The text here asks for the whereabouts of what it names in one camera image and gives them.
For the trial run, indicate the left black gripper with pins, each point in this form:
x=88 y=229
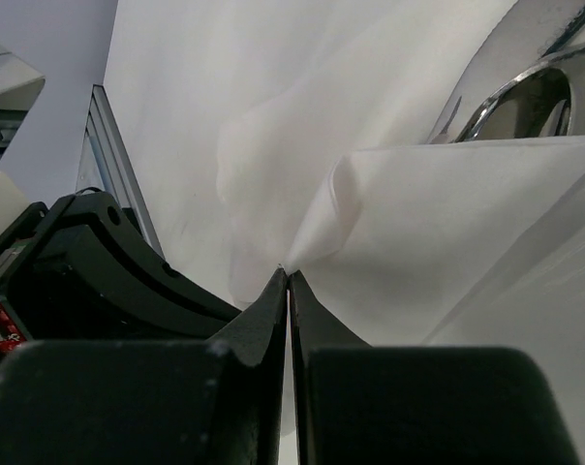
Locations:
x=104 y=280

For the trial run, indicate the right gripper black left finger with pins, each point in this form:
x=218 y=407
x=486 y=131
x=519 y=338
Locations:
x=216 y=401

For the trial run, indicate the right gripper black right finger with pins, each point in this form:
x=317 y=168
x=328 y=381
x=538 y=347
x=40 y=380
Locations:
x=359 y=404

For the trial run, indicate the white paper napkin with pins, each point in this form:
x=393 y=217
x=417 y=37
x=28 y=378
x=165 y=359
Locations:
x=325 y=167

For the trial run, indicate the silver knife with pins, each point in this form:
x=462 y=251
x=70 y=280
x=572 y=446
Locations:
x=529 y=31

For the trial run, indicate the silver spoon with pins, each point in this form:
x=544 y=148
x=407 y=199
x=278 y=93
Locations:
x=546 y=100

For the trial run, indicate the left aluminium frame post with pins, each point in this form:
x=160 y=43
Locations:
x=105 y=165

